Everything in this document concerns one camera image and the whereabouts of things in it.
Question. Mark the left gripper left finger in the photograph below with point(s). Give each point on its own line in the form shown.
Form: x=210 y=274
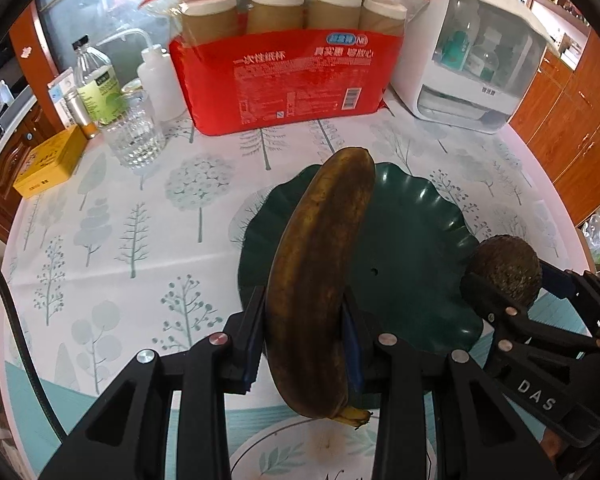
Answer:
x=123 y=435

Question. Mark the overripe brown banana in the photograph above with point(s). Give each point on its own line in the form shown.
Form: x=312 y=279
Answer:
x=304 y=341

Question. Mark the orange wooden cabinet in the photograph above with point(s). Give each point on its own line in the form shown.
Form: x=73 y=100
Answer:
x=559 y=120

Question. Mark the clear bottle green label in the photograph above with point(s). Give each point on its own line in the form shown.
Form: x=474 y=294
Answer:
x=97 y=83

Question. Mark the red paper cup package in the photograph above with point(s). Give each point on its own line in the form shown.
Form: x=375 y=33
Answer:
x=250 y=64

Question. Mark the small metal can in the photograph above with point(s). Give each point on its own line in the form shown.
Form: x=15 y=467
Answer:
x=80 y=115

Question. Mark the dark brown avocado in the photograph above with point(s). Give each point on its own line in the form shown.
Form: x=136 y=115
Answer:
x=511 y=265

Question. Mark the yellow tin box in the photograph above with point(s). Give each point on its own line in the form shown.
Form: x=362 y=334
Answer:
x=51 y=163

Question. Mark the white countertop sterilizer appliance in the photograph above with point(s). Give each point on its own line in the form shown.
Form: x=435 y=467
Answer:
x=469 y=63

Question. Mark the white squeeze bottle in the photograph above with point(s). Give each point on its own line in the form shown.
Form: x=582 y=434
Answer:
x=157 y=75

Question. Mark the small white carton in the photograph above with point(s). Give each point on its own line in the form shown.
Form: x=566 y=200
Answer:
x=58 y=88

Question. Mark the teal striped table runner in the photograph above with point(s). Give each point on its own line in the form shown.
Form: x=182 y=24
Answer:
x=78 y=353

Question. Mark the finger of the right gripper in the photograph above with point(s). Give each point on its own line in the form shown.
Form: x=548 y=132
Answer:
x=581 y=290
x=510 y=317

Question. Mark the clear drinking glass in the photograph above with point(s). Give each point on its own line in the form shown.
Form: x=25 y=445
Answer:
x=135 y=137

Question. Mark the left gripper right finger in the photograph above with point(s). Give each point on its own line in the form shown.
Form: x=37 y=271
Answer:
x=478 y=433

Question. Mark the right human hand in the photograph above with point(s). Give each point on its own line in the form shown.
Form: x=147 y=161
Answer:
x=557 y=450

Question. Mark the dark green scalloped plate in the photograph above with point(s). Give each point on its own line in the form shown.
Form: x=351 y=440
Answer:
x=411 y=252

